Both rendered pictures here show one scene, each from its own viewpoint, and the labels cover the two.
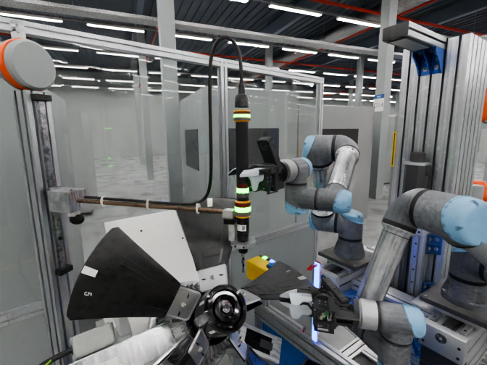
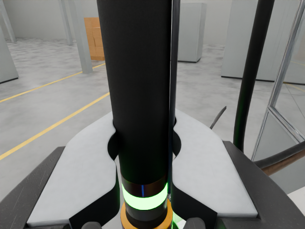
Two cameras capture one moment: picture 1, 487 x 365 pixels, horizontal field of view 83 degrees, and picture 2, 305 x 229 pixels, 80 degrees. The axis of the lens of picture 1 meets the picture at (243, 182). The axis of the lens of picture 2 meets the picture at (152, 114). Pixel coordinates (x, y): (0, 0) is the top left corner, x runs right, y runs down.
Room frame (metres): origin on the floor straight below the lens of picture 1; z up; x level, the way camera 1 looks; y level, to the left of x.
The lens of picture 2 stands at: (0.81, -0.06, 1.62)
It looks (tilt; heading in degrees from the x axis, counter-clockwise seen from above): 28 degrees down; 137
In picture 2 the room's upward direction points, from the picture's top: 1 degrees counter-clockwise
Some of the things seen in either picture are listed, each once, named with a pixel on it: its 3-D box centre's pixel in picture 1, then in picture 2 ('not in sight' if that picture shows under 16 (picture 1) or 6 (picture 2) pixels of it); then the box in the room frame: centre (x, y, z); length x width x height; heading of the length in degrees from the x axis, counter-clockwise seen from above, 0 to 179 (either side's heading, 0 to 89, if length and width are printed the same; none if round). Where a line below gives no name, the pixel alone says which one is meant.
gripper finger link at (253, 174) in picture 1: (254, 180); (101, 178); (0.73, -0.03, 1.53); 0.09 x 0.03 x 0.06; 147
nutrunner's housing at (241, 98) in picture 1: (242, 171); not in sight; (0.74, 0.00, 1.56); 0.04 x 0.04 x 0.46
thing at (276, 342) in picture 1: (250, 345); not in sight; (0.79, -0.02, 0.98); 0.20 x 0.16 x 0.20; 38
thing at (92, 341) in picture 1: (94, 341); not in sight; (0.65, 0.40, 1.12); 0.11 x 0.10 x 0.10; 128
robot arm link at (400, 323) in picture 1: (398, 319); not in sight; (0.65, -0.40, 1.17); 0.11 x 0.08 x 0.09; 75
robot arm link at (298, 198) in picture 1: (300, 198); not in sight; (0.94, -0.20, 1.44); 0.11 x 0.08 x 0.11; 62
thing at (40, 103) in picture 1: (53, 188); not in sight; (0.93, 0.65, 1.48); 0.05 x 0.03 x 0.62; 163
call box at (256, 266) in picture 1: (265, 273); not in sight; (1.19, -0.10, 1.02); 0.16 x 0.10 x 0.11; 38
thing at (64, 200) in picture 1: (66, 199); not in sight; (0.92, 0.60, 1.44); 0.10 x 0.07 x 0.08; 73
